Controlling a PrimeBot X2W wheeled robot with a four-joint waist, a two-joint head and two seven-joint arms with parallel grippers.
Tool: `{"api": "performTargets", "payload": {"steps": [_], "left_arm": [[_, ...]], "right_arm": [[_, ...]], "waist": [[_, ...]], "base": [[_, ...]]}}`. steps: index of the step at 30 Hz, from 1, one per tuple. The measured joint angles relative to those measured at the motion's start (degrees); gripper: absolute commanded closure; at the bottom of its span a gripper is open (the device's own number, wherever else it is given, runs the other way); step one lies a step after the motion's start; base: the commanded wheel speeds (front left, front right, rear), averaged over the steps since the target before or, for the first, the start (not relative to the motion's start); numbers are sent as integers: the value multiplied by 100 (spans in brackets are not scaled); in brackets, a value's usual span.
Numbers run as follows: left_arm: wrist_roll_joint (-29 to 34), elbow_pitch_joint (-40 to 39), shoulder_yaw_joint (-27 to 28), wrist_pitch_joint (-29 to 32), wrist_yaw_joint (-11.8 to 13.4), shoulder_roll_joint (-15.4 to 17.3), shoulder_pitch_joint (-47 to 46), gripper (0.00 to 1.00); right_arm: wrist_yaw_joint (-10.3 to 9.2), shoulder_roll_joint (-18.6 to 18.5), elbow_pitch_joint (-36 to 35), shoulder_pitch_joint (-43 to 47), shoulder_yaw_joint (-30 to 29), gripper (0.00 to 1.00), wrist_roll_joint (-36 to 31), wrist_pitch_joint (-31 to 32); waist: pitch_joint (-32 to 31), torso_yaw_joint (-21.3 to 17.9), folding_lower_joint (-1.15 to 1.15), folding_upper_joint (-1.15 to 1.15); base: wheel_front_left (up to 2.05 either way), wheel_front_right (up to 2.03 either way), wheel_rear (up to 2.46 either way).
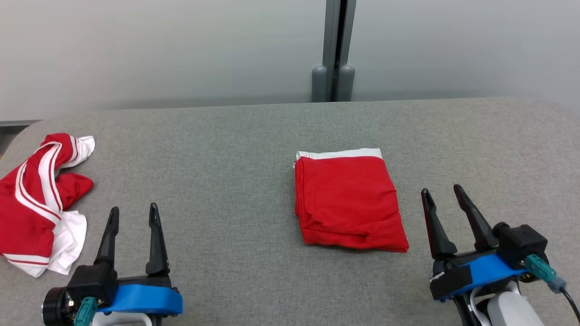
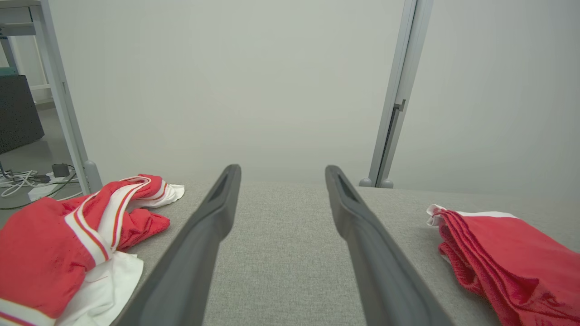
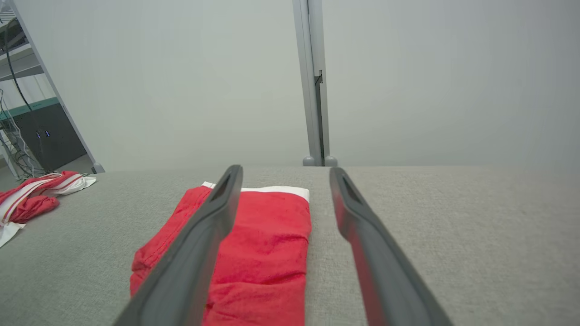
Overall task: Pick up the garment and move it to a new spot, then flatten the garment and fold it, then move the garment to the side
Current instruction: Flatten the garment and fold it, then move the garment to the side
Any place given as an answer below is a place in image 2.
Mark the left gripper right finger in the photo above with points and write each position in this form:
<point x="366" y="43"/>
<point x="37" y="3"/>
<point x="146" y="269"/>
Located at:
<point x="380" y="271"/>

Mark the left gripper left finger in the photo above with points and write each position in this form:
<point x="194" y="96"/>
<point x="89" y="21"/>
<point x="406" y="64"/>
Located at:
<point x="195" y="258"/>

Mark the grey partition post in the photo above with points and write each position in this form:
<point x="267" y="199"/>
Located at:
<point x="59" y="90"/>

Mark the black cabinet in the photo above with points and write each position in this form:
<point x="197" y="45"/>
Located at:
<point x="18" y="113"/>

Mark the black power adapter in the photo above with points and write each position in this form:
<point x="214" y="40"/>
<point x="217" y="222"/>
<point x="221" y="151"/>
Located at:
<point x="60" y="170"/>

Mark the red white basketball jersey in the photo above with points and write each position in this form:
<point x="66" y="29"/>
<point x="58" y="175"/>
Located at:
<point x="36" y="253"/>

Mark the grey partition post two feet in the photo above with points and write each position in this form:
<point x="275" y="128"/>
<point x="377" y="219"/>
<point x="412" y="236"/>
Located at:
<point x="403" y="68"/>

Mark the red shorts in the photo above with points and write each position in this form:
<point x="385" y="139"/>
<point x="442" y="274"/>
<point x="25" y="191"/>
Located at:
<point x="521" y="258"/>

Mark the white shelf frame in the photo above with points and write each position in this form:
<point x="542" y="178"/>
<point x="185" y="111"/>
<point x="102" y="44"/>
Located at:
<point x="18" y="29"/>

